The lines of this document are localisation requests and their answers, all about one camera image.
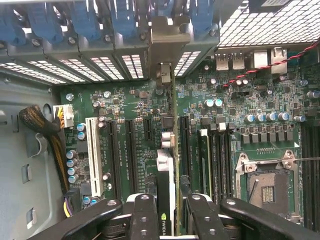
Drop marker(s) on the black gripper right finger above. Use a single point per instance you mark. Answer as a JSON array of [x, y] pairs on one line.
[[200, 220]]

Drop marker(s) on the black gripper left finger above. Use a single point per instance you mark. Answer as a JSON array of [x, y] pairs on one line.
[[145, 220]]

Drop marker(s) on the black RAM slot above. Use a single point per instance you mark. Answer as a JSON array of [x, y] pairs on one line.
[[229, 162], [222, 162], [215, 162]]

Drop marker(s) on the long black expansion slot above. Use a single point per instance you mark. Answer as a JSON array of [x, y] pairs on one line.
[[131, 155], [185, 145], [114, 160]]

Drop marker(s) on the CPU socket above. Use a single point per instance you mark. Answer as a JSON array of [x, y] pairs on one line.
[[270, 192]]

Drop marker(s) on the white PCI expansion slot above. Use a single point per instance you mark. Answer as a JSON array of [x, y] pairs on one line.
[[94, 155]]

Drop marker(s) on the short black expansion slot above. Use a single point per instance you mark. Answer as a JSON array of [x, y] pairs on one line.
[[148, 128]]

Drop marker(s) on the green motherboard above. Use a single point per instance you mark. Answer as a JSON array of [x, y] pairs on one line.
[[140, 105]]

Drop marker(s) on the silver locking lever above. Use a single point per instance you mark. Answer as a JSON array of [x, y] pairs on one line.
[[310, 158]]

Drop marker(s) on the white power connector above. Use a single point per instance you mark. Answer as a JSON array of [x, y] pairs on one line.
[[66, 116]]

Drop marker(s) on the black open PC case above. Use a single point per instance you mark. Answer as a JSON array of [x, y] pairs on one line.
[[15, 150]]

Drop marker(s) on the perforated silver slot cover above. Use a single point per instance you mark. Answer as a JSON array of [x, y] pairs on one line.
[[107, 68], [132, 66], [82, 70], [187, 62]]

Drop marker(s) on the silver USB port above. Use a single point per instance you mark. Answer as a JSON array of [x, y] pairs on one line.
[[238, 62], [222, 62]]

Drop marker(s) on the silver rear port block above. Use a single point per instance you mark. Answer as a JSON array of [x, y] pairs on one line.
[[261, 58]]

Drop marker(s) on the silver ethernet port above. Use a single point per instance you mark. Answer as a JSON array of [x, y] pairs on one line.
[[278, 62]]

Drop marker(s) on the blue slot clip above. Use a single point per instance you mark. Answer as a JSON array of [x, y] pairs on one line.
[[10, 27], [203, 20], [86, 25], [125, 22], [47, 27]]

